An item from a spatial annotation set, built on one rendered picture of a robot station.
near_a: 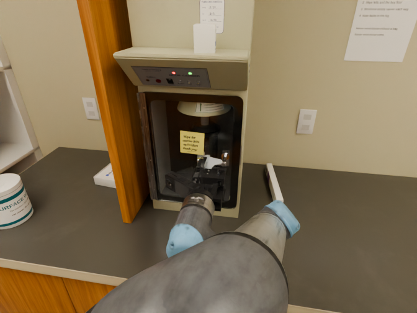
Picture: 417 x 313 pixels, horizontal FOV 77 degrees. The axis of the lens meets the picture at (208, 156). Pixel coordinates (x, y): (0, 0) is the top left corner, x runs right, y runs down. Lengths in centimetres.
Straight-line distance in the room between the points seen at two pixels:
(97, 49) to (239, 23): 36
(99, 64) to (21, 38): 86
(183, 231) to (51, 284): 68
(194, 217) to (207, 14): 49
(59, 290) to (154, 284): 94
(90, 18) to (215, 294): 67
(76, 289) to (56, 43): 104
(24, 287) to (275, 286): 106
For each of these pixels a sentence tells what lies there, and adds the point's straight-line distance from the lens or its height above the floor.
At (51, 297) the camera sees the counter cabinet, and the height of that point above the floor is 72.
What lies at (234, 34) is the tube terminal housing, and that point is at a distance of 74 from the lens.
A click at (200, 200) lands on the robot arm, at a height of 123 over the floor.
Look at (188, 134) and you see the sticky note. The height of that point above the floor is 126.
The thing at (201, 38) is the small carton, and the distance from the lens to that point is 66.
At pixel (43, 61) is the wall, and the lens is 154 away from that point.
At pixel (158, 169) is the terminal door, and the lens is 91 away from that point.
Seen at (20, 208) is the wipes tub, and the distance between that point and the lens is 113.
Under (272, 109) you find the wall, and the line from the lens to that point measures 123.
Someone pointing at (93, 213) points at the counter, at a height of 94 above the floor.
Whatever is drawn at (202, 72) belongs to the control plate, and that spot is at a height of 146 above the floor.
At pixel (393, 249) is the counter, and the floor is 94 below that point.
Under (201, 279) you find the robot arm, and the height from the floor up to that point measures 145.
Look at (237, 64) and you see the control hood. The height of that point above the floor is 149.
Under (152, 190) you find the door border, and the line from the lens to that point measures 97.
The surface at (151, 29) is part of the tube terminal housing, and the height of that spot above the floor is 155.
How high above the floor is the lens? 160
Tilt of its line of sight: 29 degrees down
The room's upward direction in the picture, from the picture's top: straight up
